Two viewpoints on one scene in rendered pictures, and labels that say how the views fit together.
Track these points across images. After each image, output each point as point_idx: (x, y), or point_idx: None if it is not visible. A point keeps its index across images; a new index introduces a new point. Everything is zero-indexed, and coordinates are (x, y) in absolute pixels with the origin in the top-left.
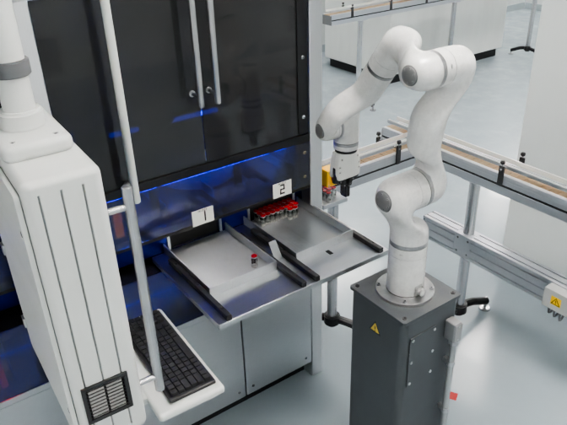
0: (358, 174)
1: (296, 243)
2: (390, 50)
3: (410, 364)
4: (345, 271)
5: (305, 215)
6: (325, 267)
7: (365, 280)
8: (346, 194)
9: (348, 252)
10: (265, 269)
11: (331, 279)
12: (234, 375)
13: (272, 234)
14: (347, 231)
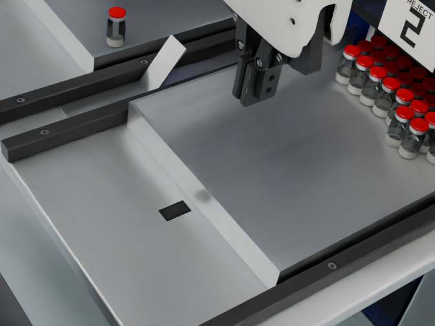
0: (308, 69)
1: (235, 136)
2: None
3: None
4: (59, 243)
5: (422, 179)
6: (79, 186)
7: (2, 302)
8: (234, 84)
9: (166, 264)
10: (73, 45)
11: (30, 206)
12: None
13: (287, 90)
14: (265, 250)
